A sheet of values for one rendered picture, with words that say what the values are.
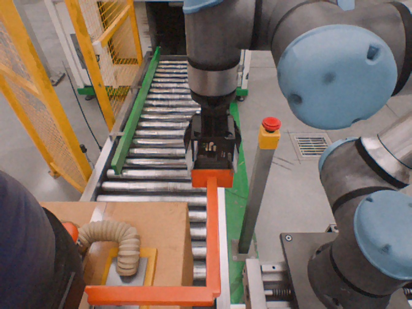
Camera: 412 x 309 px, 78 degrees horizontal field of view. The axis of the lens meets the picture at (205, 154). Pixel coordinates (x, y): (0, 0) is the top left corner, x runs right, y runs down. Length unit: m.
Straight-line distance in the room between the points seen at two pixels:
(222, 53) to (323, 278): 0.45
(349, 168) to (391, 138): 0.08
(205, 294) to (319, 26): 0.34
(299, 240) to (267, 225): 1.24
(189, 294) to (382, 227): 0.29
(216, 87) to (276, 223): 1.63
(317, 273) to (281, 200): 1.48
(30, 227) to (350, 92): 0.28
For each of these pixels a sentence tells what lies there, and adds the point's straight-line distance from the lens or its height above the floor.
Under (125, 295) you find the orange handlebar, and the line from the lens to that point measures 0.42.
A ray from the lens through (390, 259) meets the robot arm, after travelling 0.46.
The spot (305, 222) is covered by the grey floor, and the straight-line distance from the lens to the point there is 1.99.
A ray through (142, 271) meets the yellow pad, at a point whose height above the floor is 1.09.
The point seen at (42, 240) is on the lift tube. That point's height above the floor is 1.38.
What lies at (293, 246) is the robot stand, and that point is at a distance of 0.65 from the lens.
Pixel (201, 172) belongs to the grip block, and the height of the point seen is 1.22.
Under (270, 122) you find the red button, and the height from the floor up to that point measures 1.04.
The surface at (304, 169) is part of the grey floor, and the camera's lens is 2.32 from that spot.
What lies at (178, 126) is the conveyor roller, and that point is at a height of 0.53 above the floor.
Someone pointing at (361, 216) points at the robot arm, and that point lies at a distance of 0.46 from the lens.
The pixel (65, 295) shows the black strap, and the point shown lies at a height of 1.33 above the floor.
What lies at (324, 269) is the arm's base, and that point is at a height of 1.10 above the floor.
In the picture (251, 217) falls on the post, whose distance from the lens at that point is 1.39.
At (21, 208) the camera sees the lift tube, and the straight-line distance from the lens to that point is 0.27.
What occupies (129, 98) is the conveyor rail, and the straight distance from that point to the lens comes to 1.99.
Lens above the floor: 1.60
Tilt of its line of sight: 44 degrees down
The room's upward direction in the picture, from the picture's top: straight up
